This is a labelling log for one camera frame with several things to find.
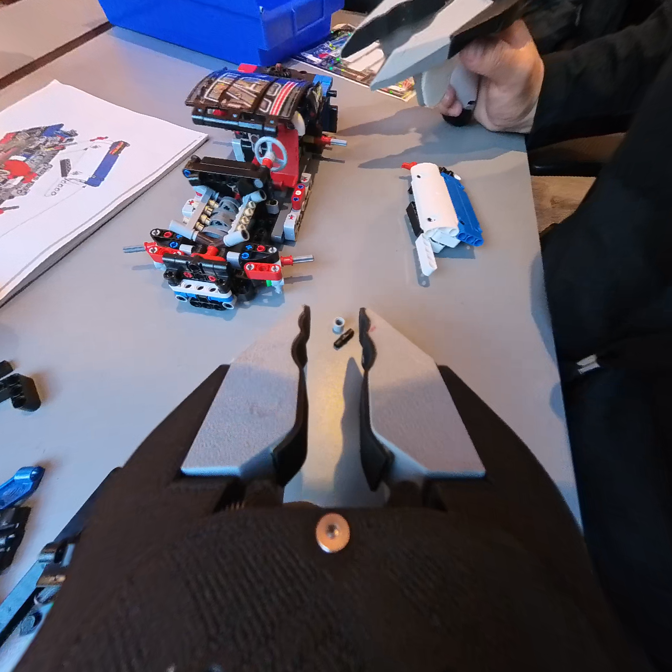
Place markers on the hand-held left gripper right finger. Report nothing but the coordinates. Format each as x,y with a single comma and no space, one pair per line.
420,414

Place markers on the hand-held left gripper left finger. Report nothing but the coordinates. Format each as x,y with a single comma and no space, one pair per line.
246,414

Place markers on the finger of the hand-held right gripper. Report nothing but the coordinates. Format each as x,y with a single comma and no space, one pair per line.
404,8
425,47

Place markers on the small black brick pin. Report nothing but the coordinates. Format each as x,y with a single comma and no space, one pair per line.
343,339

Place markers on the small grey brick bushing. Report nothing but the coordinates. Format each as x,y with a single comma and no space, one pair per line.
338,325

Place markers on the white blue brick door panel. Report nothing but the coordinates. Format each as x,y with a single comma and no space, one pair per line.
433,199

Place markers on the person's right forearm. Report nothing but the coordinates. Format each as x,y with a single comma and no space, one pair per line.
588,68

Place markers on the grey desk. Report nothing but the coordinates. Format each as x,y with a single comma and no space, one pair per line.
472,315

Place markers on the person's right hand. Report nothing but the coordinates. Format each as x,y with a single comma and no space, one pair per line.
509,78

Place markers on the colourful sticker sheet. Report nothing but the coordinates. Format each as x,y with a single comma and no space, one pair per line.
336,60

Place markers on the toy brick race car model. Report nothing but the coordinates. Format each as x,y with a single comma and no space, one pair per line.
246,105

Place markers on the blue plastic bin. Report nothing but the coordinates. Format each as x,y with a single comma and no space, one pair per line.
210,21

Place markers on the person's black jacket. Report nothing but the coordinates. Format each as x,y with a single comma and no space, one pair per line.
619,367

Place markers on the black angled brick beam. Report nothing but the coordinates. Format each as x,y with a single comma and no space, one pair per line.
23,393

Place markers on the pile of loose brick pieces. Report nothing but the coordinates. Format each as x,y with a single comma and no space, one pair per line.
21,485

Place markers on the open white instruction booklet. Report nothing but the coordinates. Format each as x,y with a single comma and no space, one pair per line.
131,173

